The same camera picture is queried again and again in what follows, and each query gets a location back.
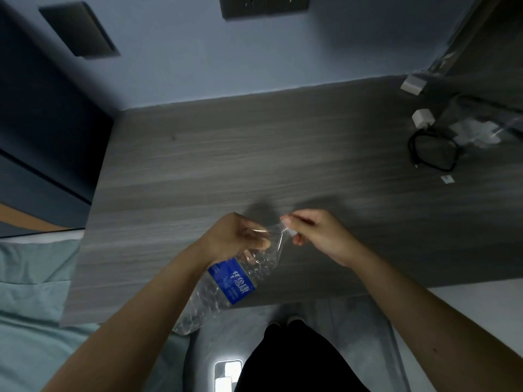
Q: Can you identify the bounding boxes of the person's left hand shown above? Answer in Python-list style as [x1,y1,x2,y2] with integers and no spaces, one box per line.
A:
[196,212,272,268]

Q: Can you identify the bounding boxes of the person's right hand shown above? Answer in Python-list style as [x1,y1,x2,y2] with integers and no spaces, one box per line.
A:
[282,209,367,269]

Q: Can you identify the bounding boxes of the clear plastic water bottle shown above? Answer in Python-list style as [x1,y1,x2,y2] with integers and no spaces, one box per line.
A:
[171,222,299,336]

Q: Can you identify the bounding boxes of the person's right forearm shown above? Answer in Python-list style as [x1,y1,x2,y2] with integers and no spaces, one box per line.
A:
[351,244,523,392]

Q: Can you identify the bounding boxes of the person's left forearm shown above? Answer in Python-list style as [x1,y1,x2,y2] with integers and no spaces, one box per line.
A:
[40,248,211,392]

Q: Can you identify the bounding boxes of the person's black trousers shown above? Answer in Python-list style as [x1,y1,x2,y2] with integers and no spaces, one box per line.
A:
[235,322,370,392]

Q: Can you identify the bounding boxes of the white charger plug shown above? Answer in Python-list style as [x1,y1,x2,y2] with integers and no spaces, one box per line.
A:
[400,75,425,96]
[411,108,436,130]

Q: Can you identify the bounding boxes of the white crumpled wrapper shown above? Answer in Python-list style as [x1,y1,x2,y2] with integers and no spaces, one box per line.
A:
[449,117,502,148]

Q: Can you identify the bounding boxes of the dark blue padded headboard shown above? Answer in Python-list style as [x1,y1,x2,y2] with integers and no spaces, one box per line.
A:
[0,0,114,240]

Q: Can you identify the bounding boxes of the light green bed sheet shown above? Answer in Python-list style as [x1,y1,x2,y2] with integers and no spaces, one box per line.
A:
[0,240,191,392]

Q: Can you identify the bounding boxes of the clear plastic bag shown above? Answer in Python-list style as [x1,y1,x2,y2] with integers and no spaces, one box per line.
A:
[451,93,523,145]

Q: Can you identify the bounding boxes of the dark wooden side panel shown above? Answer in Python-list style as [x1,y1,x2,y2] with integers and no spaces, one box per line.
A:
[427,0,523,99]

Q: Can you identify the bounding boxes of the black coiled cable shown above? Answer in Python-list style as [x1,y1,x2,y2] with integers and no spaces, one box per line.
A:
[407,128,463,173]

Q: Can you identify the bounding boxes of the grey wall socket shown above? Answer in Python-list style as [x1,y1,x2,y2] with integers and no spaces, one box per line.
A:
[218,0,267,20]
[264,0,310,16]

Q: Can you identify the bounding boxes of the dark blank wall plate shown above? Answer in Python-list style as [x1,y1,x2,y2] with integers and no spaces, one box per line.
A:
[39,1,120,60]

